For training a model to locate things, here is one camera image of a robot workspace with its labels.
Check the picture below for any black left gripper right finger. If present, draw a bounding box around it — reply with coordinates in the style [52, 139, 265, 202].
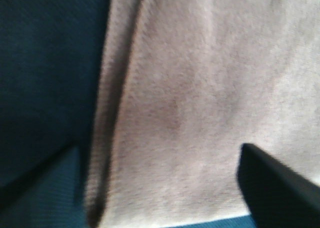
[237, 143, 320, 227]

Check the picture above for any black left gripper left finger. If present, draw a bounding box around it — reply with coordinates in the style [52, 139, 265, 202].
[0, 141, 83, 205]

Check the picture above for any brown towel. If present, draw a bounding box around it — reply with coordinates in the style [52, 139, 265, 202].
[85, 0, 320, 227]

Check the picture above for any black table cloth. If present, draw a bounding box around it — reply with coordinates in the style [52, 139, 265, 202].
[0, 0, 248, 227]

